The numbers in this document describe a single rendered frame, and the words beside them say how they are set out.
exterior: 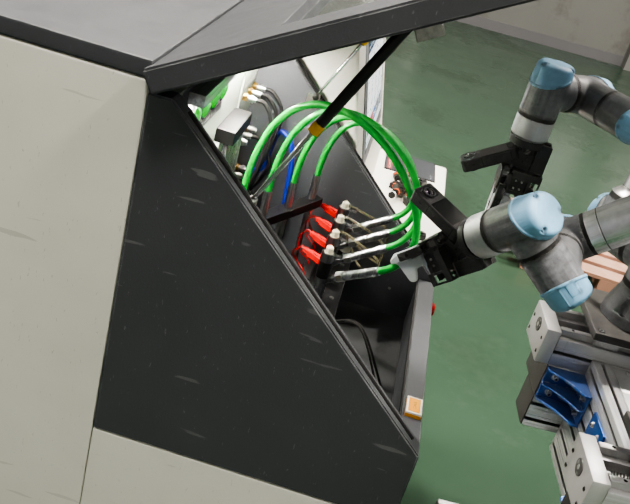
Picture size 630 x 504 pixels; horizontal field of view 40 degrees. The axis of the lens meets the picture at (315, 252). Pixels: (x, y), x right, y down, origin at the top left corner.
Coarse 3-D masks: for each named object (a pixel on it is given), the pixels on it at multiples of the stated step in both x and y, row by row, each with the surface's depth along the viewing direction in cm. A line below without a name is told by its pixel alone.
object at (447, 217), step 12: (420, 192) 145; (432, 192) 146; (420, 204) 145; (432, 204) 144; (444, 204) 145; (432, 216) 144; (444, 216) 143; (456, 216) 144; (444, 228) 143; (456, 228) 142; (456, 240) 143
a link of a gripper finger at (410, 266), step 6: (414, 246) 150; (396, 258) 153; (414, 258) 150; (420, 258) 149; (402, 264) 153; (408, 264) 152; (414, 264) 151; (420, 264) 150; (402, 270) 154; (408, 270) 153; (414, 270) 152; (408, 276) 153; (414, 276) 152
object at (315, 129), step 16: (384, 48) 121; (368, 64) 123; (352, 80) 125; (352, 96) 126; (336, 112) 127; (320, 128) 128; (304, 144) 131; (288, 160) 132; (272, 176) 134; (256, 192) 136
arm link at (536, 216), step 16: (544, 192) 129; (496, 208) 134; (512, 208) 130; (528, 208) 127; (544, 208) 128; (560, 208) 130; (480, 224) 135; (496, 224) 132; (512, 224) 130; (528, 224) 127; (544, 224) 127; (560, 224) 129; (496, 240) 133; (512, 240) 131; (528, 240) 130; (544, 240) 130; (528, 256) 131
